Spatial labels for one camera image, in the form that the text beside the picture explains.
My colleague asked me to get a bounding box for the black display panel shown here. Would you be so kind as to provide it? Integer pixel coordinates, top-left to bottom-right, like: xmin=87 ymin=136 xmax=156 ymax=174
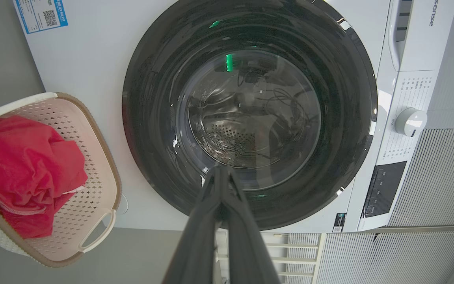
xmin=363 ymin=160 xmax=408 ymax=219

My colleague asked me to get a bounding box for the white detergent drawer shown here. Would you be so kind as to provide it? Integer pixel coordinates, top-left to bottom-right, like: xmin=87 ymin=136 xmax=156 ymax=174
xmin=386 ymin=0 xmax=454 ymax=73

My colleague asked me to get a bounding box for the white metal railing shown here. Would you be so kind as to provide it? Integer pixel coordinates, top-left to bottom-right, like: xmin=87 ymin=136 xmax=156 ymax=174
xmin=215 ymin=232 xmax=326 ymax=284

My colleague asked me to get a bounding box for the cream perforated laundry basket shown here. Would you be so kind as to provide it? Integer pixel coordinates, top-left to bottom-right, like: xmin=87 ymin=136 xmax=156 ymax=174
xmin=0 ymin=92 xmax=123 ymax=269

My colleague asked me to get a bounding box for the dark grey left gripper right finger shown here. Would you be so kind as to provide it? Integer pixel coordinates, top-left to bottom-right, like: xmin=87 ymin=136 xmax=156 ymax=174
xmin=223 ymin=167 xmax=281 ymax=284

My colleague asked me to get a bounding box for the white round control knob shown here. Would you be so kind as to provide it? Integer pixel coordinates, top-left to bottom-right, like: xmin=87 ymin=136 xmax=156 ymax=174
xmin=394 ymin=107 xmax=428 ymax=138

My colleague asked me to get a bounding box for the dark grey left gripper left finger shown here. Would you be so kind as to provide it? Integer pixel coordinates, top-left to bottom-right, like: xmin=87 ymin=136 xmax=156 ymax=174
xmin=163 ymin=165 xmax=225 ymax=284

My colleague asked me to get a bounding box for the small dark QR sticker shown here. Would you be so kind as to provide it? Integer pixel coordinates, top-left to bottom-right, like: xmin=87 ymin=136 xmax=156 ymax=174
xmin=332 ymin=213 xmax=347 ymax=233

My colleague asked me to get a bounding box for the red cloth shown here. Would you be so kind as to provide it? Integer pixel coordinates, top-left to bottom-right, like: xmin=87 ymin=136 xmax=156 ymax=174
xmin=0 ymin=115 xmax=89 ymax=216

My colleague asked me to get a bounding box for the red and white garment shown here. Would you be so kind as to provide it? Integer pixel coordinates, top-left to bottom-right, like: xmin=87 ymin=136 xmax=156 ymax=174
xmin=0 ymin=184 xmax=88 ymax=240

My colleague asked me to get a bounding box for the blue energy label sticker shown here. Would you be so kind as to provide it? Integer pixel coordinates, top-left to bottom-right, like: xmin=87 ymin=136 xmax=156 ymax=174
xmin=14 ymin=0 xmax=69 ymax=35

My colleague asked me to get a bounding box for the black round glass washer door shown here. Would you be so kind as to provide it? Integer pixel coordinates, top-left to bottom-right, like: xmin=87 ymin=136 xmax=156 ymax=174
xmin=121 ymin=0 xmax=379 ymax=232

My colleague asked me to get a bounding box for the white washing machine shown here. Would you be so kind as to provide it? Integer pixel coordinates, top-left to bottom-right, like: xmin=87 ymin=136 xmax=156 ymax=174
xmin=13 ymin=0 xmax=454 ymax=234

